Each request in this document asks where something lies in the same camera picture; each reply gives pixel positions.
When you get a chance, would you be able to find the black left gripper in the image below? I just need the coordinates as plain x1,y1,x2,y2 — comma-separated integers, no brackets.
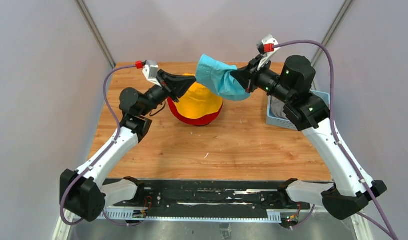
140,70,196,117

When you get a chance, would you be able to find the yellow bucket hat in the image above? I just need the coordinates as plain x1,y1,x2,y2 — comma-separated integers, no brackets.
173,83,223,119

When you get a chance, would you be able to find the light blue bucket hat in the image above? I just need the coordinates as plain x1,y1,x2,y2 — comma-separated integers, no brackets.
195,54,250,102

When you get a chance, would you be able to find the red bucket hat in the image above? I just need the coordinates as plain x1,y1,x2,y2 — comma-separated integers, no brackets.
167,98,223,127

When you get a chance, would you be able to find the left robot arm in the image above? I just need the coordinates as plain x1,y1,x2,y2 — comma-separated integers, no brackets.
59,69,196,226

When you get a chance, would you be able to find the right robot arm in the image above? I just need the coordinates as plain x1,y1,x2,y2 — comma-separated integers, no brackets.
231,55,387,220

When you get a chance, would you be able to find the grey hat in basket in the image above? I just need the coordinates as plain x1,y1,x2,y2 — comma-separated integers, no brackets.
270,97,287,120

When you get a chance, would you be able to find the light blue plastic basket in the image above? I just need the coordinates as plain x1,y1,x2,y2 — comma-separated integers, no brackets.
266,90,330,131

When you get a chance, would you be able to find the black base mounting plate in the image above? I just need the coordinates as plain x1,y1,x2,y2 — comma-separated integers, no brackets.
105,179,311,223

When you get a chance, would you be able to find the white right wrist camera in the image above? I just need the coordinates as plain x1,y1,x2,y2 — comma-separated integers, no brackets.
256,34,279,71

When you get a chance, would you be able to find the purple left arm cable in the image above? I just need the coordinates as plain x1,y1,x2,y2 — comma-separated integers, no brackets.
59,64,148,228

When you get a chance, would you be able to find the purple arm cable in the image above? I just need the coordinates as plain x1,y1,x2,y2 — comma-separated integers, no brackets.
273,39,399,240
59,64,148,228

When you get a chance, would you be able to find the aluminium frame rail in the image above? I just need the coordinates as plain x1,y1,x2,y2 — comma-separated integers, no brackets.
51,190,373,240

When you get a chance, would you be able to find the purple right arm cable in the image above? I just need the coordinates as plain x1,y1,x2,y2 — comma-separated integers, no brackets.
273,39,399,240

